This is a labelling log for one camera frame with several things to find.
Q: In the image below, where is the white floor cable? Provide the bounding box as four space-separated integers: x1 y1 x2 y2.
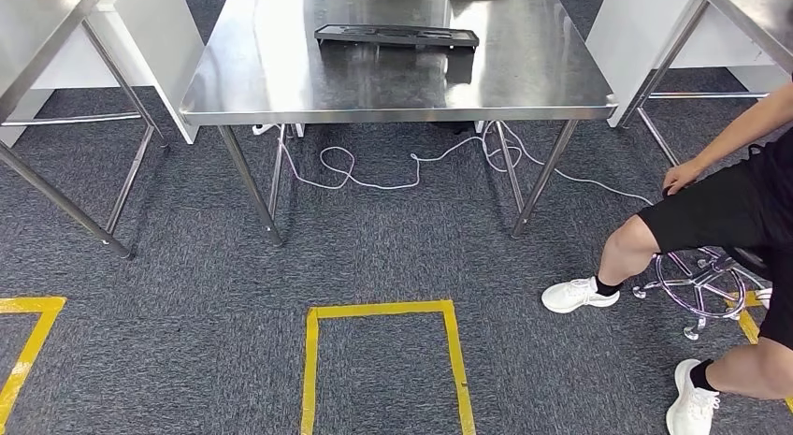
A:
281 121 655 207

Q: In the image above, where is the white partition panel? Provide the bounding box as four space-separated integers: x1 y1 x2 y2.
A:
584 0 791 128
0 0 206 149

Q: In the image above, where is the chrome swivel stool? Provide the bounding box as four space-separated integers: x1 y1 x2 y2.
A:
632 246 772 341

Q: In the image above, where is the stainless steel workbench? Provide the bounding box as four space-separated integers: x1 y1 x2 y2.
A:
180 0 619 246

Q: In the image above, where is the black plastic plate bracket part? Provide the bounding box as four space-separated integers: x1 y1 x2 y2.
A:
313 23 481 52

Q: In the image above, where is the person's hand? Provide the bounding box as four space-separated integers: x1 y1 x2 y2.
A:
661 159 706 198

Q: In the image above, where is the person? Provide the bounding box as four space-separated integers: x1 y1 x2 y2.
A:
541 79 793 435

